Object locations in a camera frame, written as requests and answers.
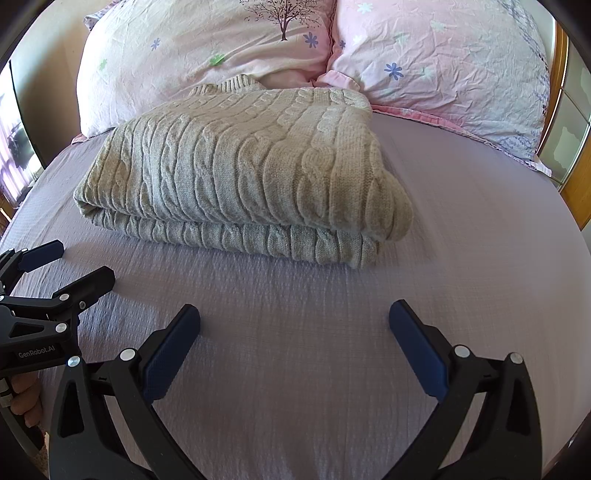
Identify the lilac bed sheet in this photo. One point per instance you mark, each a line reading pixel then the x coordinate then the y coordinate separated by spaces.
pixel 295 332

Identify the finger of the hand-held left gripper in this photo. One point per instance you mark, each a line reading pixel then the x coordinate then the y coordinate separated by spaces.
pixel 42 255
pixel 90 284

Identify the pink pillow with flower print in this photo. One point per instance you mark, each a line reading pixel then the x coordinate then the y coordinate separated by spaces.
pixel 443 78

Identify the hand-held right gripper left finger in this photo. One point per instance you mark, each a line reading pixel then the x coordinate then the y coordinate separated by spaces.
pixel 168 353

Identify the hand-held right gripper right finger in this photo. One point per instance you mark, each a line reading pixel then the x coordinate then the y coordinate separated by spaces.
pixel 418 350

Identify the wooden wardrobe with glass panels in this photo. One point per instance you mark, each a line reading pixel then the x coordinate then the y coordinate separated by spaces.
pixel 570 152

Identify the person's left hand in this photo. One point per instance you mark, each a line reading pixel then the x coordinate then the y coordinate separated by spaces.
pixel 25 397

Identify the pink pillow with tree print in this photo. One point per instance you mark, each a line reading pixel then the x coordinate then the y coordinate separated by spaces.
pixel 198 55

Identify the dark window frame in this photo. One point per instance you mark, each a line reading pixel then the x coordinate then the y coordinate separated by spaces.
pixel 18 138

